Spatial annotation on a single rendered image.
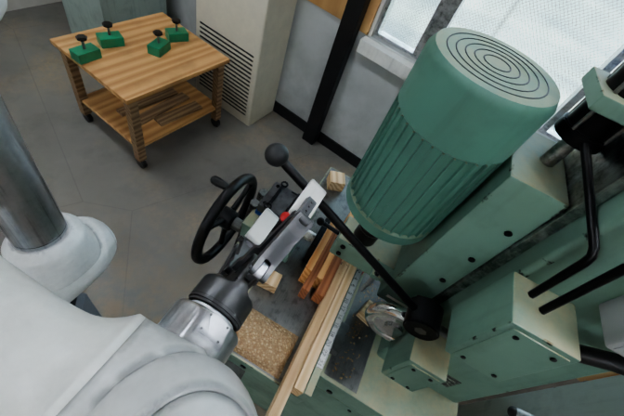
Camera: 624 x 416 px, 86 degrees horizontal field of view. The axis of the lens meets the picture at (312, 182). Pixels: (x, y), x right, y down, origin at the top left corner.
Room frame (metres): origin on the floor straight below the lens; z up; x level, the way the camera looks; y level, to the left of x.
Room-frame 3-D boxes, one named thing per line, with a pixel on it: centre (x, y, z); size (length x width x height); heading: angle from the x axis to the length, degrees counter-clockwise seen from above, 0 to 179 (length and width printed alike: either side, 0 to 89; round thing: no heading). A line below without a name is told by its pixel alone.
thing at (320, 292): (0.44, -0.13, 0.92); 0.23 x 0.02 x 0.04; 171
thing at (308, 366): (0.43, -0.17, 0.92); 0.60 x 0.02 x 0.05; 171
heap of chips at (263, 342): (0.20, -0.03, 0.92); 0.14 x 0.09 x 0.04; 81
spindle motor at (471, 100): (0.44, -0.15, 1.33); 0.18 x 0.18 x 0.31
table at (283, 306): (0.45, -0.05, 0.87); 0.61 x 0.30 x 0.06; 171
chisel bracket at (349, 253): (0.43, -0.17, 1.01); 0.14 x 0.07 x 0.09; 81
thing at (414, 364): (0.25, -0.31, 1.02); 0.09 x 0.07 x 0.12; 171
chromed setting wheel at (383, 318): (0.29, -0.26, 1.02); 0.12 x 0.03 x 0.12; 81
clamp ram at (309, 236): (0.45, -0.04, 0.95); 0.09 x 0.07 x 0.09; 171
